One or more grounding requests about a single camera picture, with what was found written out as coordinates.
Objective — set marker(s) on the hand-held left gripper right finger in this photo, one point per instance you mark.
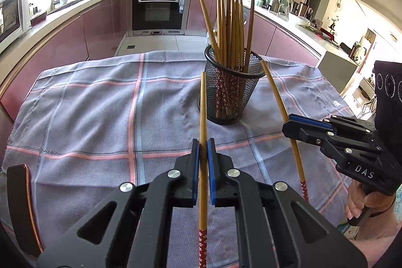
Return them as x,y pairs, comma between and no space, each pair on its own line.
211,170

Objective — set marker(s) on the white microwave oven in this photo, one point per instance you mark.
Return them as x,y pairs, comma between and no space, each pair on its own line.
11,16

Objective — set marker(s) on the steel thermos kettle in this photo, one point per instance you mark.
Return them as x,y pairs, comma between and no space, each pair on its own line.
275,4

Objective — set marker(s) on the black built-in oven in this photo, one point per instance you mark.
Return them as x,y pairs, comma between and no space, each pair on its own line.
157,10

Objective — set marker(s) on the person's right hand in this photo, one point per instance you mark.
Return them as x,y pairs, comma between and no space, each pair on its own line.
370,200

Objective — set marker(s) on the black mesh cup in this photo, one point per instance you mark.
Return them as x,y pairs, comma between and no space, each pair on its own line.
251,89

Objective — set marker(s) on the bunch of wooden chopsticks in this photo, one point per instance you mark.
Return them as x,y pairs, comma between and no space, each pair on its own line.
234,35

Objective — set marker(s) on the black curved panel copper edge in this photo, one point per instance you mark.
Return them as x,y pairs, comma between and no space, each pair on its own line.
22,208

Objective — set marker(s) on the red-ended wooden chopstick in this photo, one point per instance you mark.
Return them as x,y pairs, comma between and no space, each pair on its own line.
276,92
203,104

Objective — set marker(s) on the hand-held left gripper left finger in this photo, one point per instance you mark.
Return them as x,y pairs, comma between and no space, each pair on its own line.
196,167

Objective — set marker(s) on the pink base cabinets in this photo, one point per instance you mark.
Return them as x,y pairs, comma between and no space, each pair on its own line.
94,29
282,42

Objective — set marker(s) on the white bowl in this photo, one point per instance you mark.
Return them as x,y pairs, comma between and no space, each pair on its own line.
302,22

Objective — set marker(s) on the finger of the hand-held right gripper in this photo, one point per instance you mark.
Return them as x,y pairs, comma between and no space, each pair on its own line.
311,123
301,131

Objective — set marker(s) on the dark red container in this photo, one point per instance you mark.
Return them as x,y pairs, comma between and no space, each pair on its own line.
38,17

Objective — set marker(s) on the grey checkered cloth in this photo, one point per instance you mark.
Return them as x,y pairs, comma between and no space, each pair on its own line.
94,117

